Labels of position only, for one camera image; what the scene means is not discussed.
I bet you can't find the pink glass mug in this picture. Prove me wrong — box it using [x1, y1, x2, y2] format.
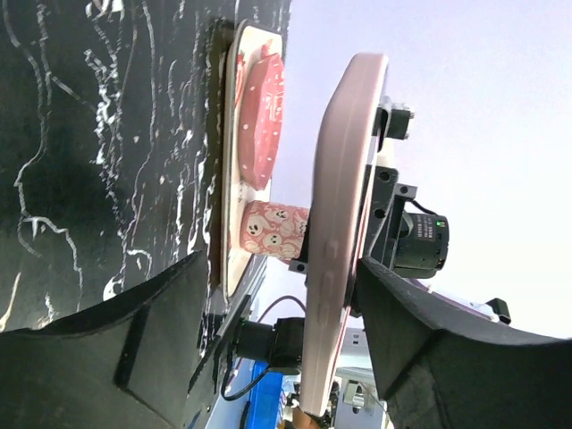
[240, 200, 309, 260]

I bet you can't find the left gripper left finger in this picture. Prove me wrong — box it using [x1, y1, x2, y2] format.
[1, 251, 208, 428]

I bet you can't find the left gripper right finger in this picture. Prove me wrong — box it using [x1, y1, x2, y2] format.
[357, 257, 571, 428]

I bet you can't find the pink cased phone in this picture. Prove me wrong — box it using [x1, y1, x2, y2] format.
[299, 53, 389, 416]

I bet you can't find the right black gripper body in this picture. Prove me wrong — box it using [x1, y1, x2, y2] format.
[361, 97, 450, 280]

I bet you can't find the strawberry pattern tray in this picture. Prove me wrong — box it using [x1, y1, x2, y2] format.
[220, 19, 283, 302]

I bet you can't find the pink dotted plate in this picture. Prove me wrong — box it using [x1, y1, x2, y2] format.
[238, 41, 285, 191]

